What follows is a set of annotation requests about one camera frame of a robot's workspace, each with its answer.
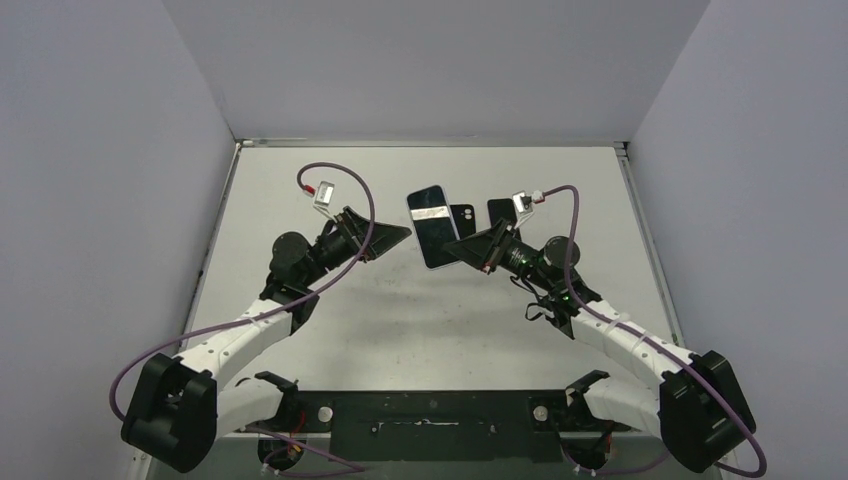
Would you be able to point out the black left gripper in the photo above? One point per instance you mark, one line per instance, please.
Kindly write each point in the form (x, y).
(346, 228)

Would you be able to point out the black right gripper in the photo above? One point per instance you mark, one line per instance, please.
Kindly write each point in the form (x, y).
(493, 245)

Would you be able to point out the purple phone black screen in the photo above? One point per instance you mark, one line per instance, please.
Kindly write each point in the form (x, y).
(501, 210)

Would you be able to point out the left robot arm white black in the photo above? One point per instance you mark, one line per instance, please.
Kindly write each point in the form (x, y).
(282, 307)

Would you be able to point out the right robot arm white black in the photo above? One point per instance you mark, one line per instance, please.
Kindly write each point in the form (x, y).
(692, 402)

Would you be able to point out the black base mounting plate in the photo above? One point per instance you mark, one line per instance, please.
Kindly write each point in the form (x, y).
(439, 425)

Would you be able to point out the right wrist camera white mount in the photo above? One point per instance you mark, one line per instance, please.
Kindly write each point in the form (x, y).
(524, 203)

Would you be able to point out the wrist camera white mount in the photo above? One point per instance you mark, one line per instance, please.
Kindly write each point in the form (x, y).
(321, 197)
(524, 203)

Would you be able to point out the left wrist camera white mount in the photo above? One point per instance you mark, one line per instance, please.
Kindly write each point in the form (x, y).
(321, 197)

